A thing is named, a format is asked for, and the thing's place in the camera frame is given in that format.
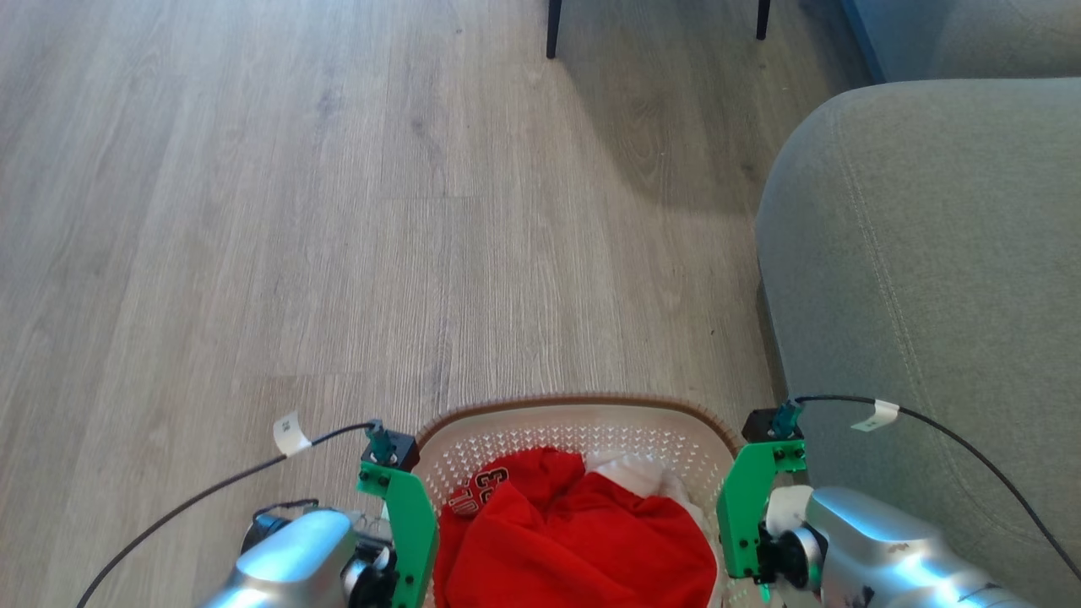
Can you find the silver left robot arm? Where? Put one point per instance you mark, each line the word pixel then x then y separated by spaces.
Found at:
pixel 291 561

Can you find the red jersey garment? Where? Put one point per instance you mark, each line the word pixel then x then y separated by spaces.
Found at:
pixel 574 540

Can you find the grey-blue upholstered seat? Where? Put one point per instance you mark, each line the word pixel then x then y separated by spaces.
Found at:
pixel 980 38

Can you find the grey fabric sofa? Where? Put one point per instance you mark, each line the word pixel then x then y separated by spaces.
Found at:
pixel 929 270

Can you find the black furniture leg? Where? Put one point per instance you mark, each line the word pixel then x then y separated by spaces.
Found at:
pixel 553 25
pixel 763 17

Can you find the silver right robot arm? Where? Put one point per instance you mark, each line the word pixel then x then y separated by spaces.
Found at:
pixel 878 549

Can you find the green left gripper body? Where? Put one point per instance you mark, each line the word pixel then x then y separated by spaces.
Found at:
pixel 412 523

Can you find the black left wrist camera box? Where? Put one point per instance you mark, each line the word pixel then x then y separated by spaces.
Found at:
pixel 395 449

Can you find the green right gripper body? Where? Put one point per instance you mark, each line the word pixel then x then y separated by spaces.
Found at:
pixel 743 507

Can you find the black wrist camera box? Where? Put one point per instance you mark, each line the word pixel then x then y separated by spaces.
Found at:
pixel 395 449
pixel 764 425

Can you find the beige perforated plastic laundry basket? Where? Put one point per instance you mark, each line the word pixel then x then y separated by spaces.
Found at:
pixel 574 422

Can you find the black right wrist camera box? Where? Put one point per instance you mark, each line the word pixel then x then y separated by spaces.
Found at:
pixel 764 425

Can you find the white cloth garment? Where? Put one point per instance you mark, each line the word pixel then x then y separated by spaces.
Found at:
pixel 635 474

